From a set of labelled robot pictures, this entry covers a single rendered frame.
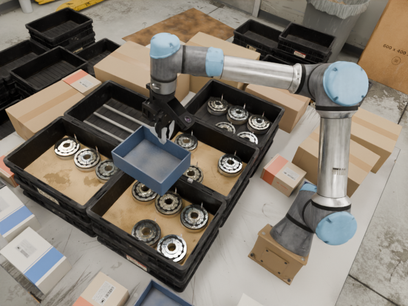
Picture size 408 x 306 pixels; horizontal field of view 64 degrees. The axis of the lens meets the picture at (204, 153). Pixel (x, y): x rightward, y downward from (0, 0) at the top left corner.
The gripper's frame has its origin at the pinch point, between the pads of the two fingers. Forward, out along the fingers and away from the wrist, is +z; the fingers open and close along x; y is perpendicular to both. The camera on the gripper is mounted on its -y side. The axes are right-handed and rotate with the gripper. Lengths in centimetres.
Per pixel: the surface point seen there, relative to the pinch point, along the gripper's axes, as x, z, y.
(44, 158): 17, 31, 50
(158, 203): 5.4, 27.0, -2.4
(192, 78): -70, 28, 40
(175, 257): 17.7, 27.6, -20.7
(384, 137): -89, 20, -60
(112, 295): 37, 38, -11
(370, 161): -69, 22, -60
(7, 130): -4, 85, 137
